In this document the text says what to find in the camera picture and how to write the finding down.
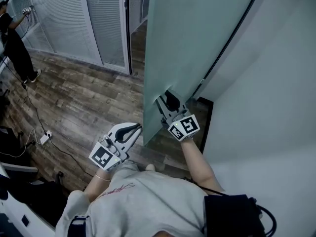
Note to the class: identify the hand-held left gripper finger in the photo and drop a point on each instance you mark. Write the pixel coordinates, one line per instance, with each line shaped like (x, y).
(133, 139)
(113, 132)

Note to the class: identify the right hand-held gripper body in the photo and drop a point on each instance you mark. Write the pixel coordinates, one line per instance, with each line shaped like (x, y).
(185, 127)

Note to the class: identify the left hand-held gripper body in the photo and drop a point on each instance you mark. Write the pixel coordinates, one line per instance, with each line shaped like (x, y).
(101, 157)

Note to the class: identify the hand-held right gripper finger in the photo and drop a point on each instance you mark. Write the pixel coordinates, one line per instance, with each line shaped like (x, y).
(181, 102)
(163, 108)

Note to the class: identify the frosted glass door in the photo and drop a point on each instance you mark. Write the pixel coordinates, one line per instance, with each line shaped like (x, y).
(177, 46)

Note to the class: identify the person's right forearm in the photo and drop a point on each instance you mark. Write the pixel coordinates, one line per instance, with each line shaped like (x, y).
(197, 162)

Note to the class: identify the person's left forearm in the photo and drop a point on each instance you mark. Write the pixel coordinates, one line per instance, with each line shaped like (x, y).
(96, 186)

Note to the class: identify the black skirting board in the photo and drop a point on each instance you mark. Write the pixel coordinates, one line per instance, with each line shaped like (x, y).
(207, 122)

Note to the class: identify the grey trouser leg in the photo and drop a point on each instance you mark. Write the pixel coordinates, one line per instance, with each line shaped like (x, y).
(128, 167)

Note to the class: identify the person's light shoe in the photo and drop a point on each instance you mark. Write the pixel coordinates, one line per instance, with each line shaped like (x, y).
(150, 167)

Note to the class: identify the white power strip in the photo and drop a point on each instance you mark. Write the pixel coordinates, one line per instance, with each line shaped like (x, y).
(46, 138)

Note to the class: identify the light grey shirt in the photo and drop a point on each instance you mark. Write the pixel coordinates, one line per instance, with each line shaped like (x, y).
(148, 206)

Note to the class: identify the black office chair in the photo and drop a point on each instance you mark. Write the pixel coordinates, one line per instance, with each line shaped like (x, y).
(37, 194)
(10, 142)

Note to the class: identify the grey metal bar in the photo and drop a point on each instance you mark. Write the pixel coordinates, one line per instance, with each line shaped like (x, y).
(19, 169)

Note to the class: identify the black chest pouch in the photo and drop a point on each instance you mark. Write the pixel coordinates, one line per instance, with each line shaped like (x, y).
(229, 216)

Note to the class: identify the white desk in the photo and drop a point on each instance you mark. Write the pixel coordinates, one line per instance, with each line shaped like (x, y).
(14, 211)

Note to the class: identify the narrow glass panel with blinds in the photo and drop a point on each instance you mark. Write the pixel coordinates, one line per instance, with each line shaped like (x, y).
(108, 21)

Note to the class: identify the interior glass partition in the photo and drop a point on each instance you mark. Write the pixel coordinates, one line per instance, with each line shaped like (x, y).
(138, 4)

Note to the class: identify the wide glass panel with blinds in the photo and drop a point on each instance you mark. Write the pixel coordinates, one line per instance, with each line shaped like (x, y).
(64, 16)
(39, 38)

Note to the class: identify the white partition frame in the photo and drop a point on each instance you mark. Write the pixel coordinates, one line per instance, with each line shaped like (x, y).
(91, 33)

